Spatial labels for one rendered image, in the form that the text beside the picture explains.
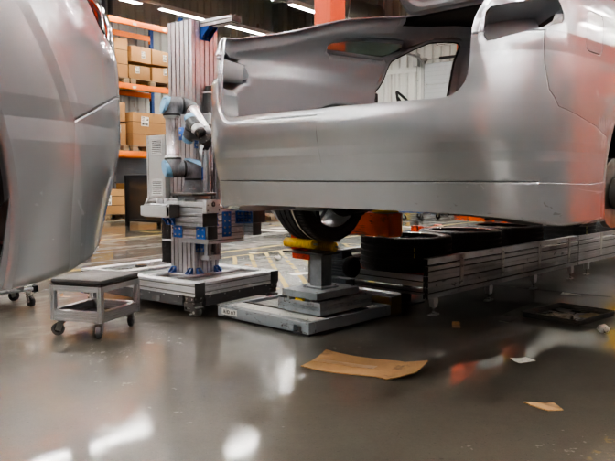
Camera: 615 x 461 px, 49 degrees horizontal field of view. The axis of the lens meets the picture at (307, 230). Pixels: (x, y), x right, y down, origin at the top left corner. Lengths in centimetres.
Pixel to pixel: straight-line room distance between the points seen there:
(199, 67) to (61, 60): 383
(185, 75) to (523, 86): 301
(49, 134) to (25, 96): 8
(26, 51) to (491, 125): 171
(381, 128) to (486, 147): 42
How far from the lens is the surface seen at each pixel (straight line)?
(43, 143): 119
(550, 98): 257
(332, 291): 422
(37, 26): 121
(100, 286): 404
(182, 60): 505
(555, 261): 630
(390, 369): 333
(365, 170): 276
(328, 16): 503
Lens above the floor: 92
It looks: 4 degrees down
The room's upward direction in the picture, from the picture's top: straight up
